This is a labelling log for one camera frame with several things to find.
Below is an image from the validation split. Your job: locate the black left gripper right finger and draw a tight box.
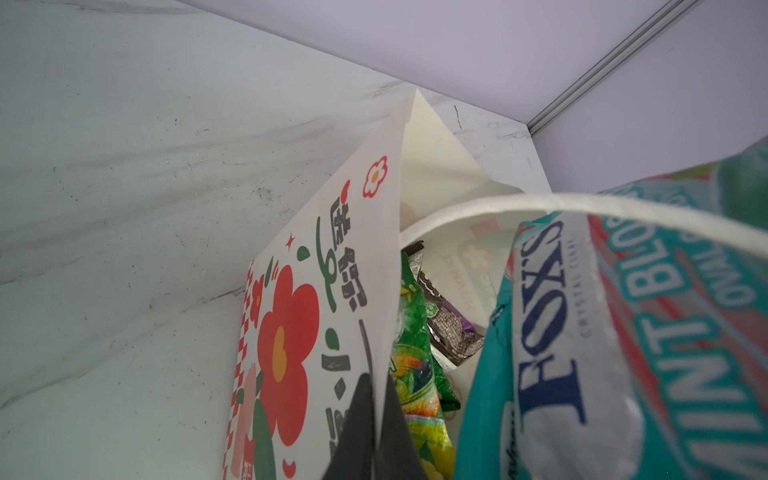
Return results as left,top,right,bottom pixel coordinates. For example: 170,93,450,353
376,378,427,480

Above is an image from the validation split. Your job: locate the white flowered paper bag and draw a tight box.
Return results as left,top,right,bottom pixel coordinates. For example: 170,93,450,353
222,93,767,479

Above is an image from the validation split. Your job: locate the green Fox's Spring Tea bag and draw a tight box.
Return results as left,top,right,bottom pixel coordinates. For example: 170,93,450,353
432,357,461,413

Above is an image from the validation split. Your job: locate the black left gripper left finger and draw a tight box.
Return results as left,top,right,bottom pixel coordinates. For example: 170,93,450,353
322,374,375,480

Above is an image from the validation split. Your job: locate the brown chocolate bar wrapper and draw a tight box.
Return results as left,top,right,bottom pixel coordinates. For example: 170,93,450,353
404,241,485,369

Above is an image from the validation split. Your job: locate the teal green Fox's candy bag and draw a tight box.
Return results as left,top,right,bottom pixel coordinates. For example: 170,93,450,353
452,136,768,480

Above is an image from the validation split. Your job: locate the green yellow Fox's candy bag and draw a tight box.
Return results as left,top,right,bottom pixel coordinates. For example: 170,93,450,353
389,253,455,479

